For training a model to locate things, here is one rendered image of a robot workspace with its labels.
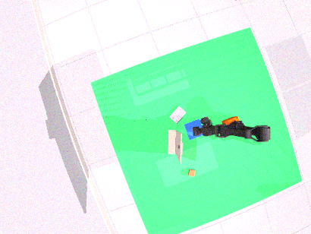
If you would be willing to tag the blue square mat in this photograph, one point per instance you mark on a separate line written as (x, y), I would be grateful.
(189, 128)

